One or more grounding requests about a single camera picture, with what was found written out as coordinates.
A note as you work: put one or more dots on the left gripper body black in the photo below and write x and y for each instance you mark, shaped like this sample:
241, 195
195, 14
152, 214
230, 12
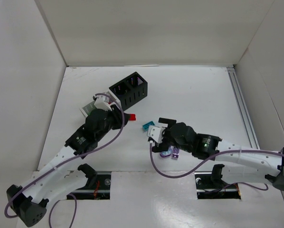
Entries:
119, 116

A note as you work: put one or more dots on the purple lego brick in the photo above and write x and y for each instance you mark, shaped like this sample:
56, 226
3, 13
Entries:
175, 153

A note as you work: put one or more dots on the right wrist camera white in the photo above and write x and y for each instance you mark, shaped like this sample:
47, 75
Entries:
155, 134

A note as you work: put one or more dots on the black slotted double container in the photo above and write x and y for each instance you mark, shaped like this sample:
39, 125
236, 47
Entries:
130, 90

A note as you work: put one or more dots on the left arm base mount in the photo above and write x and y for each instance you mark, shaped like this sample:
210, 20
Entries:
98, 189

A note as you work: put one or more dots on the red long lego brick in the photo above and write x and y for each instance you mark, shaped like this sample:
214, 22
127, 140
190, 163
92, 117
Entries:
132, 117

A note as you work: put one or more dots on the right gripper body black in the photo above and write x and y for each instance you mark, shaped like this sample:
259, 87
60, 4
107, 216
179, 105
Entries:
165, 134

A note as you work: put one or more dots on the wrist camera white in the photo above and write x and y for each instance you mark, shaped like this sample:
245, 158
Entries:
155, 134
102, 102

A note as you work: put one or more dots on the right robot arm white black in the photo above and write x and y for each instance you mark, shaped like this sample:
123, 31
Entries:
234, 164

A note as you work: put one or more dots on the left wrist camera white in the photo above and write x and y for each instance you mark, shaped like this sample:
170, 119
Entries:
102, 102

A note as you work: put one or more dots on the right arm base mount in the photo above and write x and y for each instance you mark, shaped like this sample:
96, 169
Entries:
210, 186

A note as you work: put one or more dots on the white slotted double container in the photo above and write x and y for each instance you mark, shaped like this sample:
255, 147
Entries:
88, 108

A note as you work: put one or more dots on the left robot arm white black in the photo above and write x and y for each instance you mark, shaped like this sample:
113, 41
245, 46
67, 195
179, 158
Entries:
67, 171

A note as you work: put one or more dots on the lilac oval paw lego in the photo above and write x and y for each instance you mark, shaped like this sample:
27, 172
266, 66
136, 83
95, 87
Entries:
166, 154

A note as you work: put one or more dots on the teal long lego plate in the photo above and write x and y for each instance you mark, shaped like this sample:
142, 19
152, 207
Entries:
146, 126

